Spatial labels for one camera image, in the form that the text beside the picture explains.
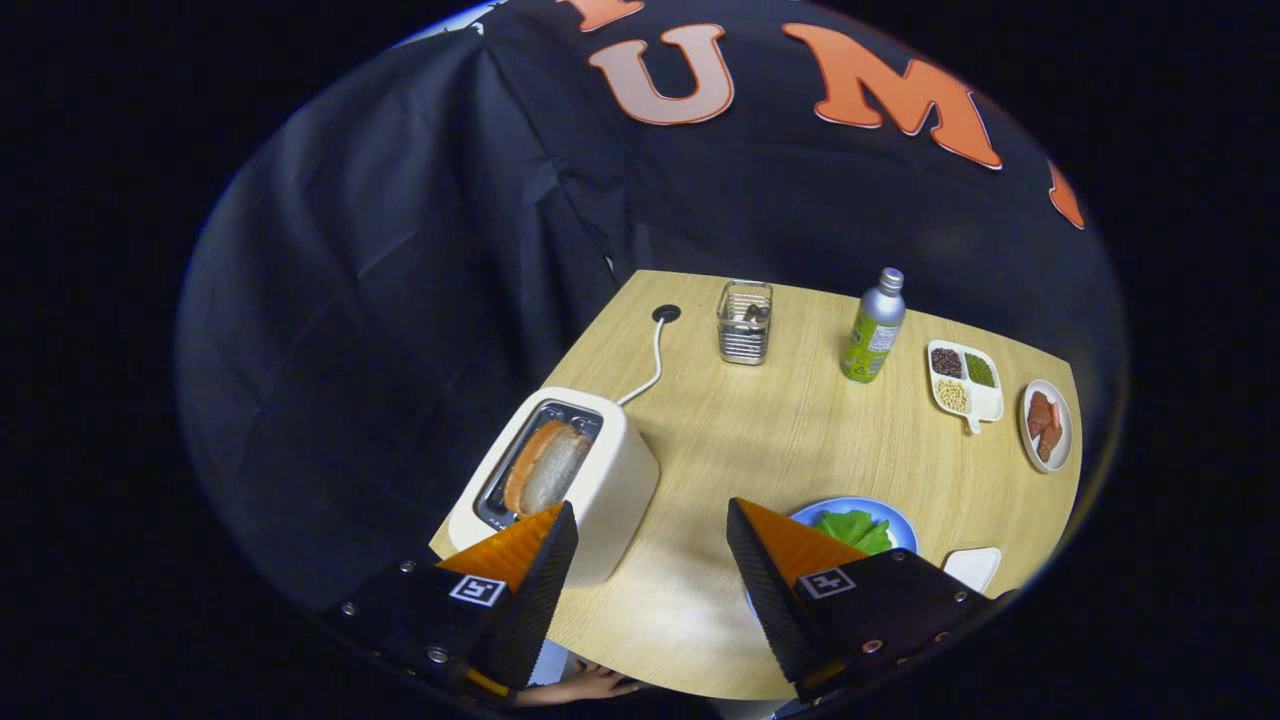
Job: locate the white toaster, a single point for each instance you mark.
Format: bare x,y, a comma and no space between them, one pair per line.
620,480

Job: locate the black backdrop cloth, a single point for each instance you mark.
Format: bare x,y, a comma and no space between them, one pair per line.
400,300

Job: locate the green lettuce leaf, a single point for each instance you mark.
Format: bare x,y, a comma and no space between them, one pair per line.
850,528

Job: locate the blue plate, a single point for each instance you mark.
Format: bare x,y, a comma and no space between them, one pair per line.
895,520

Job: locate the brown meat slice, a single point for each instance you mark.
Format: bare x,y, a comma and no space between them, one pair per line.
1038,412
1048,445

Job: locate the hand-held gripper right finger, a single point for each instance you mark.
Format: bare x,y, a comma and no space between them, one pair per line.
765,590

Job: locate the browned toast slice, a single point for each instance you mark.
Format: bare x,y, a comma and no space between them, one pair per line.
545,468

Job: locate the white oval plate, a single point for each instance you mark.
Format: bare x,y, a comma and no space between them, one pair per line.
1064,440

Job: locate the white square plate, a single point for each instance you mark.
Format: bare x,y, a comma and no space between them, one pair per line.
975,568

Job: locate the white divided bean dish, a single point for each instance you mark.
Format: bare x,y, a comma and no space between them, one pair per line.
988,400

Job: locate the green label metal bottle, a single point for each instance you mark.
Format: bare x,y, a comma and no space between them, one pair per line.
872,335

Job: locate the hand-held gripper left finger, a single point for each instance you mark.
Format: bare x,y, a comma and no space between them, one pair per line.
530,610

